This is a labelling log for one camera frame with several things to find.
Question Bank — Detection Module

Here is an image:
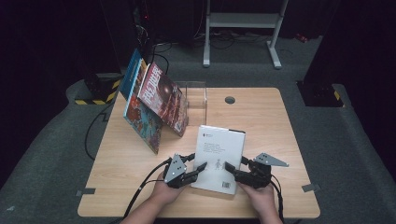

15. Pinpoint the person's right hand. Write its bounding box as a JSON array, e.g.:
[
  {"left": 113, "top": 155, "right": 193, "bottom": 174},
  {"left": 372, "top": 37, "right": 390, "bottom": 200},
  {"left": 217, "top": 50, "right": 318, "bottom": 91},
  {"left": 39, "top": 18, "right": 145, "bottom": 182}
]
[{"left": 238, "top": 183, "right": 278, "bottom": 216}]

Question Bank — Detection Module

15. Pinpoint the clear acrylic book rack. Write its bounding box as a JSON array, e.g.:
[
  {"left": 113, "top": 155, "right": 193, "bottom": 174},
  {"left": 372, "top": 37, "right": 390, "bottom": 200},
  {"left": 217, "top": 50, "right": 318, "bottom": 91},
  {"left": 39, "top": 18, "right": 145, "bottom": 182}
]
[{"left": 176, "top": 81, "right": 208, "bottom": 127}]

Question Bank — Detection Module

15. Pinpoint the white book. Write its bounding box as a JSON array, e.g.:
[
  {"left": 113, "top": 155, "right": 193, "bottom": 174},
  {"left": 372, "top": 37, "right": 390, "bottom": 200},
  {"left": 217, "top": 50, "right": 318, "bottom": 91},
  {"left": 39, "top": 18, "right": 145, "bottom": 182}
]
[{"left": 191, "top": 124, "right": 247, "bottom": 196}]

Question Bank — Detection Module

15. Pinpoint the white metal stand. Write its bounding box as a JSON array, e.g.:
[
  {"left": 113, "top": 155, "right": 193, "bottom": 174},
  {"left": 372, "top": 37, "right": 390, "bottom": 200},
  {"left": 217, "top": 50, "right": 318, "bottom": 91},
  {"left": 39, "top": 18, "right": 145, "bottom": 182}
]
[{"left": 202, "top": 0, "right": 289, "bottom": 70}]

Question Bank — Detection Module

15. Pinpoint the black yellow striped stand base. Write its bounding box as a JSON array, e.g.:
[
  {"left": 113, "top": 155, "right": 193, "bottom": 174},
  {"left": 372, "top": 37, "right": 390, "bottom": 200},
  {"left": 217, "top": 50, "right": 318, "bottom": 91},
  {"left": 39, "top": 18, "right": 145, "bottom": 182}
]
[
  {"left": 297, "top": 80, "right": 345, "bottom": 108},
  {"left": 74, "top": 74, "right": 122, "bottom": 105}
]

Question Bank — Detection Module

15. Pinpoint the black floor cable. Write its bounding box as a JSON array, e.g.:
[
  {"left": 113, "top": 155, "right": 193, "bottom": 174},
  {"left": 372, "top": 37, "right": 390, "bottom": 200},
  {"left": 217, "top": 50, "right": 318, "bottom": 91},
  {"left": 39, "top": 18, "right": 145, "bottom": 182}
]
[{"left": 83, "top": 43, "right": 171, "bottom": 161}]

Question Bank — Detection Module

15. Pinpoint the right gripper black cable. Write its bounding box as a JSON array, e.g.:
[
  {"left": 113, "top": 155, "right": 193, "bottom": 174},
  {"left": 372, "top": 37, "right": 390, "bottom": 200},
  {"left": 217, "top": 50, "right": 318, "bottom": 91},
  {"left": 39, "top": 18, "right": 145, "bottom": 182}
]
[{"left": 270, "top": 175, "right": 286, "bottom": 223}]

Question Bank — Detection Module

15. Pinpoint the dark red purple book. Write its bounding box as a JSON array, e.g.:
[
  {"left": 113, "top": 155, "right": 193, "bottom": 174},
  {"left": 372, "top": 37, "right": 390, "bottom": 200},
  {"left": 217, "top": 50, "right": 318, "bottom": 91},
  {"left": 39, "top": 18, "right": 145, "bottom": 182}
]
[{"left": 137, "top": 62, "right": 190, "bottom": 138}]

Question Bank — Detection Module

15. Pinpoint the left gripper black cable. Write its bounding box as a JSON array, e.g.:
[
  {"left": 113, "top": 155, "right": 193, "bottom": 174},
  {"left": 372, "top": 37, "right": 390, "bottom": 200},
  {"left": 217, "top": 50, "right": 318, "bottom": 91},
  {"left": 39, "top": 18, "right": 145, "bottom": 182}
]
[{"left": 122, "top": 157, "right": 173, "bottom": 220}]

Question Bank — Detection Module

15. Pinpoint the person's left hand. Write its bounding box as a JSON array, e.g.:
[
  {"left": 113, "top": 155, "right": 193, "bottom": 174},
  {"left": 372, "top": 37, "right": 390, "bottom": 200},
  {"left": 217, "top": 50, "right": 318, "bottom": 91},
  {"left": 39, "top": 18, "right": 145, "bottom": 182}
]
[{"left": 150, "top": 174, "right": 188, "bottom": 206}]

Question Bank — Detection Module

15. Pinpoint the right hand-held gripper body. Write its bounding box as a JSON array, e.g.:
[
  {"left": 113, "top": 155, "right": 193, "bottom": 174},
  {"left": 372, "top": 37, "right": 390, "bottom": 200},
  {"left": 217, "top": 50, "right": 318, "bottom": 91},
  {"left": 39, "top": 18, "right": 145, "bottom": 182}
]
[{"left": 244, "top": 151, "right": 290, "bottom": 190}]

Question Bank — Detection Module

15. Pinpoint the sky-blue picture book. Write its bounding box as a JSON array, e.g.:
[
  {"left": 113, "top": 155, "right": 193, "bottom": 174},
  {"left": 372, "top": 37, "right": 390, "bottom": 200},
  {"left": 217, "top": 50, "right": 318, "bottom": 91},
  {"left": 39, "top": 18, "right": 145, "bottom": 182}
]
[{"left": 123, "top": 59, "right": 164, "bottom": 156}]

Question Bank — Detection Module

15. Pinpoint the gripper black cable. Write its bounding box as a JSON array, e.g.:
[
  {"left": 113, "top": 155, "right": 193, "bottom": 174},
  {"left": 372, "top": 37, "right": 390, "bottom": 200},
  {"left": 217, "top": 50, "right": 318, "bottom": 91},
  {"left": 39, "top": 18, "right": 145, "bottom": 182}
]
[
  {"left": 270, "top": 175, "right": 286, "bottom": 223},
  {"left": 122, "top": 157, "right": 173, "bottom": 220}
]

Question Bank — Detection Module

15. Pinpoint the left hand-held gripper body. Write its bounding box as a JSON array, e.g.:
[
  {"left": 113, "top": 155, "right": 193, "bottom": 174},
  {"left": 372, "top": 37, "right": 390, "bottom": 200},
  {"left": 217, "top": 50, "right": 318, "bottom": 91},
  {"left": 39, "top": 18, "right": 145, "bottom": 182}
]
[{"left": 163, "top": 152, "right": 191, "bottom": 189}]

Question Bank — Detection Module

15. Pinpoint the bundle of black floor cables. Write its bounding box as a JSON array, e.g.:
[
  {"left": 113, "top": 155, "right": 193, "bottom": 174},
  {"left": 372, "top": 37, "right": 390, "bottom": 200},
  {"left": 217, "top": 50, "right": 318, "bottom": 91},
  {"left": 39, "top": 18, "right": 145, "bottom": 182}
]
[{"left": 194, "top": 29, "right": 272, "bottom": 50}]

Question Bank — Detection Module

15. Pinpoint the grey tape piece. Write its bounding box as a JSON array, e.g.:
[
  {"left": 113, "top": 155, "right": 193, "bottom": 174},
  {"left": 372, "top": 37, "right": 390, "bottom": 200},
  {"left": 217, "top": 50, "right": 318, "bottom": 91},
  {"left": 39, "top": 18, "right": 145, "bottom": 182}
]
[
  {"left": 76, "top": 188, "right": 96, "bottom": 197},
  {"left": 301, "top": 183, "right": 321, "bottom": 193}
]

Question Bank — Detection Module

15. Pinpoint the black equipment cabinet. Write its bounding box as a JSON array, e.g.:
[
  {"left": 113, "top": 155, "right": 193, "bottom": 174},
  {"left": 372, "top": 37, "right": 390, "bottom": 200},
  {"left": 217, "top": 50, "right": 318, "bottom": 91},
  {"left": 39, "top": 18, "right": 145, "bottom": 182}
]
[{"left": 99, "top": 0, "right": 157, "bottom": 70}]

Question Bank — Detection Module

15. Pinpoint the dark blue picture book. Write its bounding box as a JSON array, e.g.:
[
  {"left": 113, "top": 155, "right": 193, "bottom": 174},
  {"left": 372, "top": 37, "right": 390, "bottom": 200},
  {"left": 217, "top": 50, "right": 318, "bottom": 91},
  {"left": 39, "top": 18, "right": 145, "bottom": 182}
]
[{"left": 120, "top": 48, "right": 144, "bottom": 101}]

